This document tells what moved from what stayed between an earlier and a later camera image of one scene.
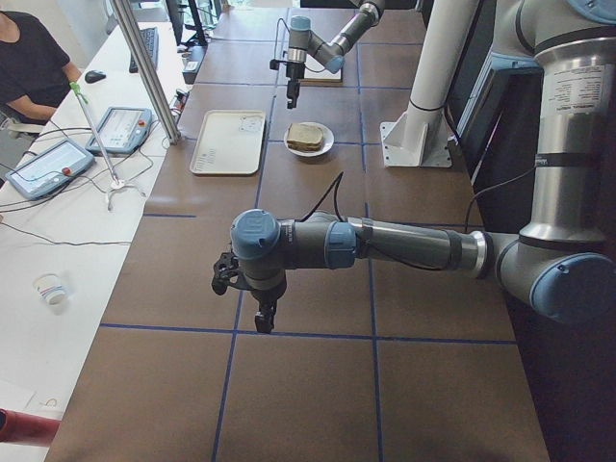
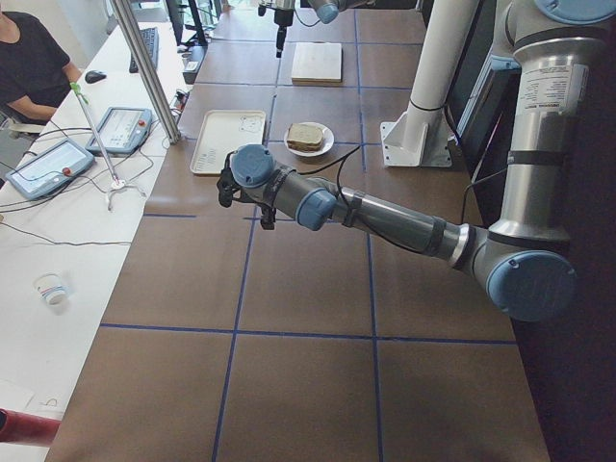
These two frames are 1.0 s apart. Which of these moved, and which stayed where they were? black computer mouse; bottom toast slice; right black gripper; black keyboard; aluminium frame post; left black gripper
Moved: left black gripper; right black gripper
Stayed: bottom toast slice; black computer mouse; black keyboard; aluminium frame post
